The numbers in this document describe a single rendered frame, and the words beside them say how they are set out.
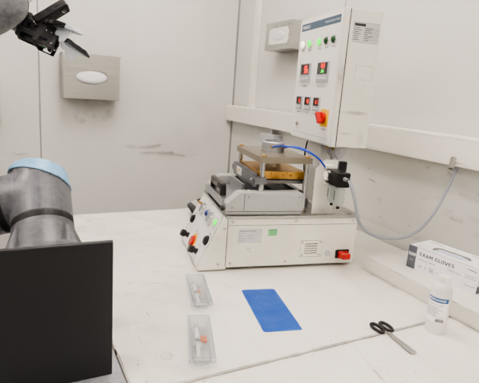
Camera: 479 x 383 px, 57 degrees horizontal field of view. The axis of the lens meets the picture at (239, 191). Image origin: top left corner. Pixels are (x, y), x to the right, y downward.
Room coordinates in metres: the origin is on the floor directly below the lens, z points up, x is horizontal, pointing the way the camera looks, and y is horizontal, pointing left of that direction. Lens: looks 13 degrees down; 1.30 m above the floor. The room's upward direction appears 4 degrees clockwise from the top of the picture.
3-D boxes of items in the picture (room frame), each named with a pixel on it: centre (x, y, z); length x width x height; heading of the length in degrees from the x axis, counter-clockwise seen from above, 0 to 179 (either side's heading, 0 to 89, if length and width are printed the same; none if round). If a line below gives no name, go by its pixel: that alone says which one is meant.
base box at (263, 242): (1.51, -0.10, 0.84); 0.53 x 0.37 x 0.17; 107
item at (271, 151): (1.51, -0.14, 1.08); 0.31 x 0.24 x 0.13; 17
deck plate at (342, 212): (1.53, -0.14, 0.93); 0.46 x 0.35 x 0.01; 107
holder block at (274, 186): (1.52, -0.10, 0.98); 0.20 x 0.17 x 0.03; 17
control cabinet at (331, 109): (1.58, -0.27, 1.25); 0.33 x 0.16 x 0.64; 17
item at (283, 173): (1.52, -0.10, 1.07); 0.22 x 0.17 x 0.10; 17
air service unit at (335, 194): (1.35, -0.29, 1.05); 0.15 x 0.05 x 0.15; 17
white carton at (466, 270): (1.29, -0.66, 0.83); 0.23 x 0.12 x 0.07; 35
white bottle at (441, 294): (1.03, -0.52, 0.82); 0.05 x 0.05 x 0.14
